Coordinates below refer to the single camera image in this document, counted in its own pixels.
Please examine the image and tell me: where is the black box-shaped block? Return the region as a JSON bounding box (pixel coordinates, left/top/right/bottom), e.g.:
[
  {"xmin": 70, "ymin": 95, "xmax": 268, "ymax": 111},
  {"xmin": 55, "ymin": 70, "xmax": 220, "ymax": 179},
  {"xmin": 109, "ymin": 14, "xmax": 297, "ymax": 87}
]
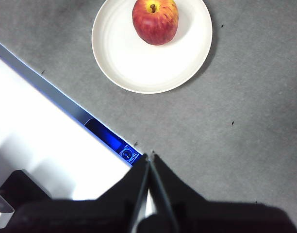
[{"xmin": 0, "ymin": 169, "xmax": 53, "ymax": 204}]

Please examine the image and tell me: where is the silver table edge rail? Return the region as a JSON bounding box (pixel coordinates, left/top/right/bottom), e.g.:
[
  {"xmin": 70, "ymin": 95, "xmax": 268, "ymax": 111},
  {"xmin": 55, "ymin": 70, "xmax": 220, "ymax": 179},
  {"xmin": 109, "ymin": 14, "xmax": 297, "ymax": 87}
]
[{"xmin": 0, "ymin": 38, "xmax": 96, "ymax": 129}]

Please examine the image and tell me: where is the grey metal piece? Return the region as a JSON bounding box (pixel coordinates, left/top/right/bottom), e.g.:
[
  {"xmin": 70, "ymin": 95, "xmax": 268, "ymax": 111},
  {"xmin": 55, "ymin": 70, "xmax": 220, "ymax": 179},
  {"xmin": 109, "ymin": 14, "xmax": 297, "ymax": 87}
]
[{"xmin": 0, "ymin": 188, "xmax": 15, "ymax": 215}]

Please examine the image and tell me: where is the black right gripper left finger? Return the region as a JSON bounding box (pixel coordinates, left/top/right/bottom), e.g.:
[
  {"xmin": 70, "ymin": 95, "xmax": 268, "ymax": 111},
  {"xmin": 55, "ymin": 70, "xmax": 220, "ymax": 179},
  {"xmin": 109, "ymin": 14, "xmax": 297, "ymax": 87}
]
[{"xmin": 4, "ymin": 155, "xmax": 149, "ymax": 233}]

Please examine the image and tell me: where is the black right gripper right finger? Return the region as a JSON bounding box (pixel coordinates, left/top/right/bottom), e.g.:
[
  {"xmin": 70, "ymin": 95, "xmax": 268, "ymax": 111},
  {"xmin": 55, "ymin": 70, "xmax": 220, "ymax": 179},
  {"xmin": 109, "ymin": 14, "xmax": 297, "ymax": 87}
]
[{"xmin": 150, "ymin": 154, "xmax": 297, "ymax": 233}]

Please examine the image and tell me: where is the red apple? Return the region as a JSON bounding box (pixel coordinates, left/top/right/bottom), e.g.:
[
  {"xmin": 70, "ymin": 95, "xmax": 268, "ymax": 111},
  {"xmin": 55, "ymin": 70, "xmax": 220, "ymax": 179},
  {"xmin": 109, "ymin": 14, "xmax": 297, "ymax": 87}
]
[{"xmin": 132, "ymin": 0, "xmax": 180, "ymax": 46}]

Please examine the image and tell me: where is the pale yellow plate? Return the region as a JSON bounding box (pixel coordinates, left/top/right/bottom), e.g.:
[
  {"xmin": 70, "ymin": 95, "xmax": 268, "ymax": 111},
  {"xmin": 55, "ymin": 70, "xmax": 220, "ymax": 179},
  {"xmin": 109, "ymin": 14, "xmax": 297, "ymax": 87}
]
[{"xmin": 91, "ymin": 0, "xmax": 214, "ymax": 95}]

